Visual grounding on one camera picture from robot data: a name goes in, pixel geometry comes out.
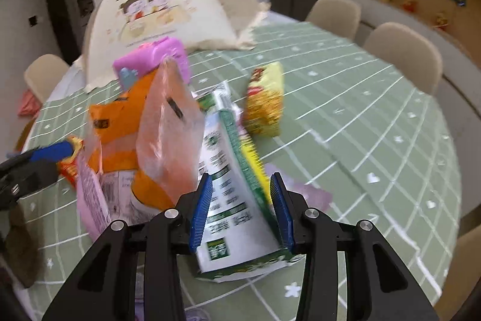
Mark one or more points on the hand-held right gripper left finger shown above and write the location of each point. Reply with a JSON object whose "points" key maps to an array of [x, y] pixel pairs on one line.
{"points": [[201, 212]]}

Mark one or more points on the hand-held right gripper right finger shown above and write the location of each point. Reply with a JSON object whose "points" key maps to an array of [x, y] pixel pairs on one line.
{"points": [[282, 215]]}

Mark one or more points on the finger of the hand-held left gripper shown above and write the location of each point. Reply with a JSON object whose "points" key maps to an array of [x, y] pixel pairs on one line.
{"points": [[49, 153], [37, 174]]}

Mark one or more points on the red yellow wrapper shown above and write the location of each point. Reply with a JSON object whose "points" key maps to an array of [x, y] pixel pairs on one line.
{"points": [[69, 170]]}

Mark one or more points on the green white carton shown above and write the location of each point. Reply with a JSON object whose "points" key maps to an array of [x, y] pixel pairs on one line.
{"points": [[229, 193]]}

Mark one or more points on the purple wrapper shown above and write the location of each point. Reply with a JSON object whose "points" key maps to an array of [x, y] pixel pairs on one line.
{"points": [[312, 195]]}

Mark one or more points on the red folded paper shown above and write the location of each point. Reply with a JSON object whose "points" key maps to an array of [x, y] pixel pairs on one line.
{"points": [[29, 103]]}

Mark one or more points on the pink white packet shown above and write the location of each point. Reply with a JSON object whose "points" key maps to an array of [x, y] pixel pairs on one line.
{"points": [[92, 193]]}

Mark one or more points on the orange snack bag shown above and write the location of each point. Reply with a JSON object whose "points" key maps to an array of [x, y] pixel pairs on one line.
{"points": [[120, 125]]}

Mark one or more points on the beige chair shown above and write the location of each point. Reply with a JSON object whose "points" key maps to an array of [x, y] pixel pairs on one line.
{"points": [[406, 54], [45, 74], [332, 14]]}

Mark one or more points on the translucent orange plastic bag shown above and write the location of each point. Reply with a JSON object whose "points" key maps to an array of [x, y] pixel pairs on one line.
{"points": [[165, 140]]}

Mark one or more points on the green checked tablecloth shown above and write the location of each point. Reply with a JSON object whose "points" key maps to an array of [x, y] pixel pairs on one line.
{"points": [[357, 155]]}

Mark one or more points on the yellow noodle packet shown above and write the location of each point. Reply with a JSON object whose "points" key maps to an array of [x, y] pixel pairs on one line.
{"points": [[263, 103]]}

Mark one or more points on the pink wet wipes pack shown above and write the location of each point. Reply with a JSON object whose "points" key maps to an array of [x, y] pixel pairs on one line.
{"points": [[150, 57]]}

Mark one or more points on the black wall switch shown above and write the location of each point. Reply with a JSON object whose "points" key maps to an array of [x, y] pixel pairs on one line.
{"points": [[32, 20]]}

